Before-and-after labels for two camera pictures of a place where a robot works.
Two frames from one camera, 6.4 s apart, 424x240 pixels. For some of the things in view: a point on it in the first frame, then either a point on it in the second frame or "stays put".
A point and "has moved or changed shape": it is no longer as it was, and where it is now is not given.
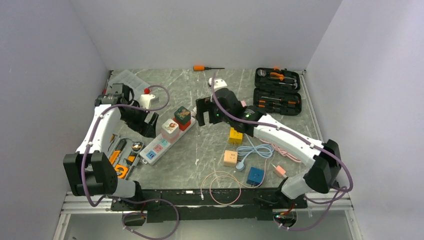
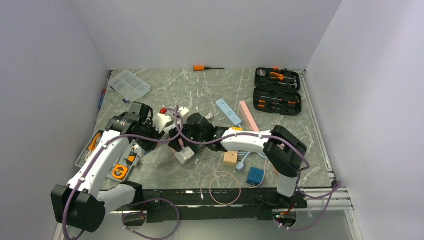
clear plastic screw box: [138, 85] stays put
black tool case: [277, 90] stays put
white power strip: [158, 146] → [167, 129]
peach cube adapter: [230, 158] stays put
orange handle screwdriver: [203, 68] stays put
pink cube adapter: [171, 137] has moved or changed shape
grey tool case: [124, 153] stays put
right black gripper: [204, 105] → [174, 143]
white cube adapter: [170, 131] → [185, 154]
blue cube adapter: [255, 177] stays put
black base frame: [165, 205] stays put
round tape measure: [261, 72] stays put
